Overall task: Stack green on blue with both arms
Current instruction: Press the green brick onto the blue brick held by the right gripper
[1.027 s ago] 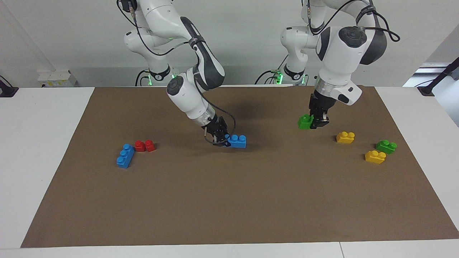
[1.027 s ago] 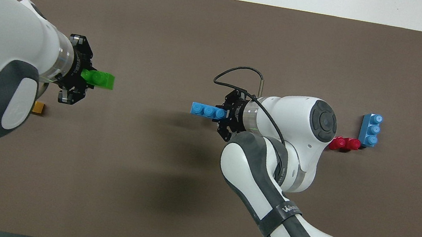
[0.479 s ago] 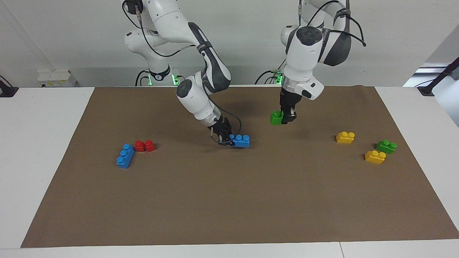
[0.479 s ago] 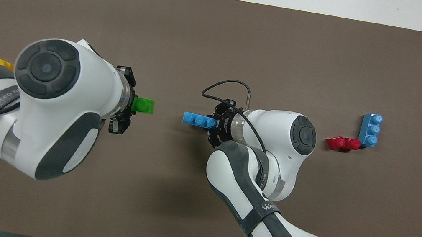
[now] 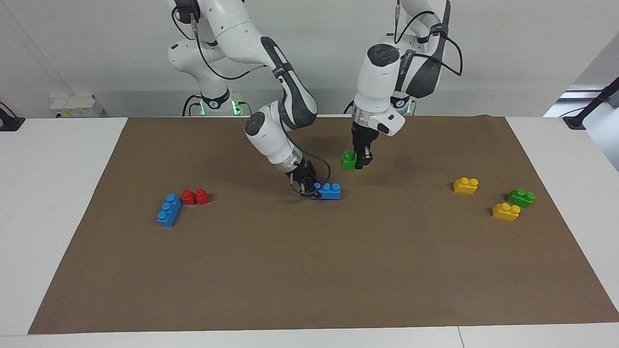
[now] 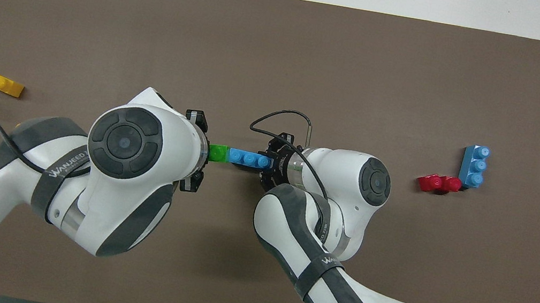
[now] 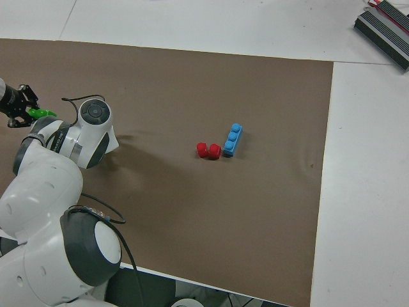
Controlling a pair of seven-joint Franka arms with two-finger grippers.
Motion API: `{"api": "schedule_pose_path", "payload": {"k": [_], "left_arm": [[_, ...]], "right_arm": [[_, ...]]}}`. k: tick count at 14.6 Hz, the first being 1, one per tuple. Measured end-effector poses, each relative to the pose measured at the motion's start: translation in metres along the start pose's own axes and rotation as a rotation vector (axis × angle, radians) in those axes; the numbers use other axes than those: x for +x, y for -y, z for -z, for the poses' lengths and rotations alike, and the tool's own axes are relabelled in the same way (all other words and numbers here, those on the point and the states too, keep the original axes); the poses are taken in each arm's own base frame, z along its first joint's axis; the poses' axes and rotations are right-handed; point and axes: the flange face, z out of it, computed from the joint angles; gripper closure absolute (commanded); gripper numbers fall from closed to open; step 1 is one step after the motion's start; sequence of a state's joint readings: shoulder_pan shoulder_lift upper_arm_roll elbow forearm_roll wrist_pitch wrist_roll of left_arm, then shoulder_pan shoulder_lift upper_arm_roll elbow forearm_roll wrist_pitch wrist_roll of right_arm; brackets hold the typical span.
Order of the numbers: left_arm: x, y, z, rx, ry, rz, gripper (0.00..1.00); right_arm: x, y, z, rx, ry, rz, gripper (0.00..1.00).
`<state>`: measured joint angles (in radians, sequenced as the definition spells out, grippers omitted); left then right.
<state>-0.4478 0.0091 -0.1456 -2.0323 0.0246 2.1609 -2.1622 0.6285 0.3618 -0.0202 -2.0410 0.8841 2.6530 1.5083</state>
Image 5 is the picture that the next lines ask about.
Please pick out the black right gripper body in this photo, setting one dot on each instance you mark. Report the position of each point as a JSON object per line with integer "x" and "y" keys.
{"x": 303, "y": 173}

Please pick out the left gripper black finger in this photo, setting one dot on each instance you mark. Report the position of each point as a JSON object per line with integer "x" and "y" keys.
{"x": 369, "y": 157}
{"x": 360, "y": 160}

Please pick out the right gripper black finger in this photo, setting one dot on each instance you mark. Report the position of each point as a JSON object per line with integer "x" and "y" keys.
{"x": 315, "y": 183}
{"x": 301, "y": 189}

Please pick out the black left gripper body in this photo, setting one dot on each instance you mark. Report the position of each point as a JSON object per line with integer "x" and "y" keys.
{"x": 362, "y": 137}

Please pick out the green two-stud toy brick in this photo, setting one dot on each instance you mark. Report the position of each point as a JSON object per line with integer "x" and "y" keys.
{"x": 521, "y": 198}
{"x": 348, "y": 162}

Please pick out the blue three-stud toy brick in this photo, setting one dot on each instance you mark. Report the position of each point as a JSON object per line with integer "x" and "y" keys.
{"x": 331, "y": 192}
{"x": 169, "y": 211}

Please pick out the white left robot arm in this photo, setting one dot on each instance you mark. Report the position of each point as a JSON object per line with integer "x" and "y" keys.
{"x": 382, "y": 82}

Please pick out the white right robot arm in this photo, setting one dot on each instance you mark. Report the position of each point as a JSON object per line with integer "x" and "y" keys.
{"x": 275, "y": 140}

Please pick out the brown table mat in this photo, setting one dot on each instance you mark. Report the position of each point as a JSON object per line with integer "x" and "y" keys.
{"x": 309, "y": 270}

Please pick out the yellow two-stud toy brick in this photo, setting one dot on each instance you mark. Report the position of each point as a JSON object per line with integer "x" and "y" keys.
{"x": 506, "y": 212}
{"x": 465, "y": 186}

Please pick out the red two-stud toy brick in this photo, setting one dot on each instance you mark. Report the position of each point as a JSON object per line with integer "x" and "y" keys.
{"x": 195, "y": 197}

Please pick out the black stand with clamp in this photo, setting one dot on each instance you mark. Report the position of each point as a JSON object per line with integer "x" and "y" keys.
{"x": 595, "y": 100}

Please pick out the white power strip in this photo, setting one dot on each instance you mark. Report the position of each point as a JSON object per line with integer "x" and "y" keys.
{"x": 72, "y": 104}

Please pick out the black table clamp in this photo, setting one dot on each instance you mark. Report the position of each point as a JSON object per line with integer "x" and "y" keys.
{"x": 9, "y": 123}

